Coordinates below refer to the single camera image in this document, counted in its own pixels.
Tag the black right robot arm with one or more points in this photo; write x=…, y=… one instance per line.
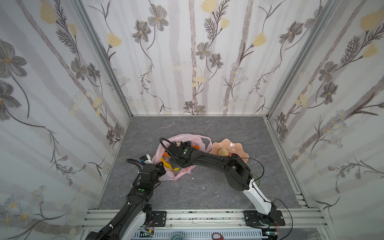
x=238, y=175

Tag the beige fake fruit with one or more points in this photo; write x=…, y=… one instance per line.
x=223, y=152

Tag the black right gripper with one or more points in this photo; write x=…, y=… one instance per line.
x=173, y=147

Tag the yellow fake banana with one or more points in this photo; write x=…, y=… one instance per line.
x=168, y=165

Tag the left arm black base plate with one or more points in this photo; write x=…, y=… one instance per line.
x=157, y=219

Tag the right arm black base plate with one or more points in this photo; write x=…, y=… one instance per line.
x=258, y=220

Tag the aluminium frame rail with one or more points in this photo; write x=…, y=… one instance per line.
x=201, y=224

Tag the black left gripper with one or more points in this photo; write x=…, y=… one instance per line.
x=159, y=169

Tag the green translucent plastic cup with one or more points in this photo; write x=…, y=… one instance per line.
x=256, y=177

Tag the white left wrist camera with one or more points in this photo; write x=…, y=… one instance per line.
x=146, y=159

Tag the peach scalloped plate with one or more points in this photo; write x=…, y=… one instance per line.
x=235, y=148

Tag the pink plastic bag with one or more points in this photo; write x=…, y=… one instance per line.
x=204, y=143

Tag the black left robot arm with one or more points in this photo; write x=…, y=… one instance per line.
x=137, y=211

